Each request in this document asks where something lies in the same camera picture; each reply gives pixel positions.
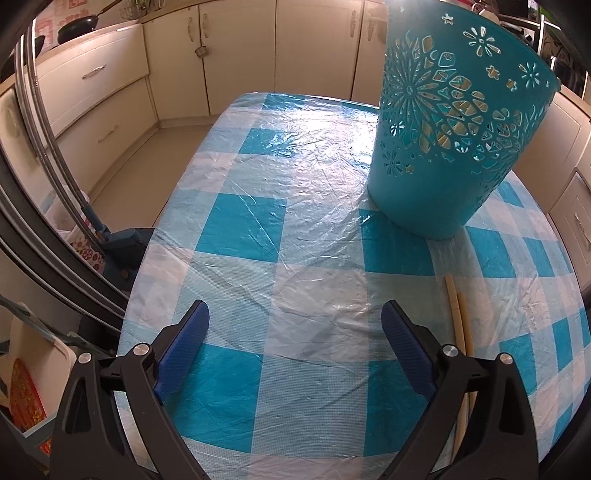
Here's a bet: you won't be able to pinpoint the single bamboo chopstick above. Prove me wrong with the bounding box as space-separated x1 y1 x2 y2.
444 275 467 358
451 291 476 469

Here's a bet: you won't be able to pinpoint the dark metal frame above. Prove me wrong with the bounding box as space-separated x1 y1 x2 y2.
0 138 127 333

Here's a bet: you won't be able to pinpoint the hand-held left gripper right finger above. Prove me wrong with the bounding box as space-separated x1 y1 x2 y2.
381 299 541 480

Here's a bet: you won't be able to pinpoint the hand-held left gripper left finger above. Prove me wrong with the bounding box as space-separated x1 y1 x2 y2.
48 299 211 480

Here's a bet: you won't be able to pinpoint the red patterned item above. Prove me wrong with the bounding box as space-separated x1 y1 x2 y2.
9 357 49 430

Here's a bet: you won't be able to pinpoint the black wok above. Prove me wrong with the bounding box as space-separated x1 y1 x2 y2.
56 0 125 44

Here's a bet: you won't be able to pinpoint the floral plastic bag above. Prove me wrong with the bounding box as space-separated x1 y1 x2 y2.
44 185 109 278

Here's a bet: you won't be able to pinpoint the mop with chrome pole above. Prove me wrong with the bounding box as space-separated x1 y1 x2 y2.
14 28 155 282

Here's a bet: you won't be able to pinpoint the cream side cabinet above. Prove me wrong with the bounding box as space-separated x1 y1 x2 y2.
508 83 591 259

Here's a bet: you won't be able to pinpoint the cream drawer cabinet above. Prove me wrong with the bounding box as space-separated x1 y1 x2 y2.
32 23 160 139

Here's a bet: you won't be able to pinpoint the blue white checkered tablecloth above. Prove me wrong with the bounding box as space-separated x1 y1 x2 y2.
113 91 591 480

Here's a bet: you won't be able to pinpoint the cream door cabinets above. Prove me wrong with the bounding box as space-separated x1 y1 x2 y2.
143 0 389 116

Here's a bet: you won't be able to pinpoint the teal cutout plastic basket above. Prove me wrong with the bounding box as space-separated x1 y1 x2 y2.
367 0 561 241

